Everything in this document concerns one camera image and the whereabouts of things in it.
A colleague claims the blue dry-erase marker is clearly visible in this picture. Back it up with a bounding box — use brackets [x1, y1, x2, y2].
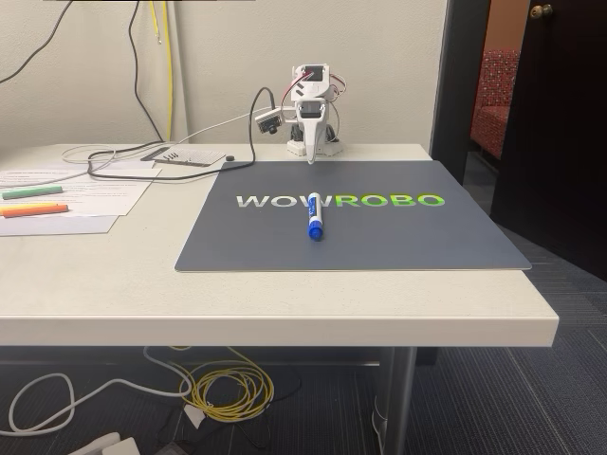
[305, 191, 326, 243]

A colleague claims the plain white paper sheet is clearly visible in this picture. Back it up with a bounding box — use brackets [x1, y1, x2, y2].
[0, 214, 120, 237]

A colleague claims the dark grey WOWROBO mat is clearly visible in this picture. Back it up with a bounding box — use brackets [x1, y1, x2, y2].
[174, 159, 533, 274]

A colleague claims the short yellow wall cable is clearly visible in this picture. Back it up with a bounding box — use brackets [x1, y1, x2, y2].
[149, 0, 164, 46]

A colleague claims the red patterned chair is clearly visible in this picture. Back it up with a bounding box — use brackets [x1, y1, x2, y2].
[469, 47, 522, 162]

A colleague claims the black camera cable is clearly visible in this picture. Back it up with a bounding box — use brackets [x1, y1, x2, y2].
[86, 86, 278, 182]

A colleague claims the dark door frame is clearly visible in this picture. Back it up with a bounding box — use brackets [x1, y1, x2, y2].
[428, 0, 493, 187]

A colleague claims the white cable on table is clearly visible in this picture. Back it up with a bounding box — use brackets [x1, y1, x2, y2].
[0, 104, 296, 188]

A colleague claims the black and white camera box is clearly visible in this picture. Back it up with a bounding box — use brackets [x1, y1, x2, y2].
[254, 106, 286, 137]

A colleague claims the long yellow wall cable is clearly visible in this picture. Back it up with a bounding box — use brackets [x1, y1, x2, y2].
[161, 0, 175, 143]

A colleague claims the black wall cable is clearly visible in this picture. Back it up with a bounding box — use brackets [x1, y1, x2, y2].
[128, 0, 168, 143]

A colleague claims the white power adapter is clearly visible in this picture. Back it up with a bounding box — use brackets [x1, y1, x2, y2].
[69, 430, 139, 455]

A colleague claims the grey wall cable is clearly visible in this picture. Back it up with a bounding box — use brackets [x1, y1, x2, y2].
[0, 0, 78, 85]

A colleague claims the white floor cable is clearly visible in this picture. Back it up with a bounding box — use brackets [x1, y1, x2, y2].
[8, 345, 196, 435]

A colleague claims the dark wooden door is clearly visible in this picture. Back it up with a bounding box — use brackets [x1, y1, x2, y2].
[489, 0, 607, 284]

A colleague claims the orange marker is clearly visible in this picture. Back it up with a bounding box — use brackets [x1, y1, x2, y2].
[0, 205, 70, 220]

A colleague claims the coiled yellow cable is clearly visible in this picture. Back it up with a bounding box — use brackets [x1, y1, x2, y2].
[169, 344, 276, 423]

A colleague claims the green marker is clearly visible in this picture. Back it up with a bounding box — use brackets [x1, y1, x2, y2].
[1, 185, 64, 201]

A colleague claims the large printed paper sheet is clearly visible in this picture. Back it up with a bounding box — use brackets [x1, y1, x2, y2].
[0, 163, 164, 218]

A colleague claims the grey metal table leg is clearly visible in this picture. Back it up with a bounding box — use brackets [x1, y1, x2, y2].
[372, 347, 419, 455]

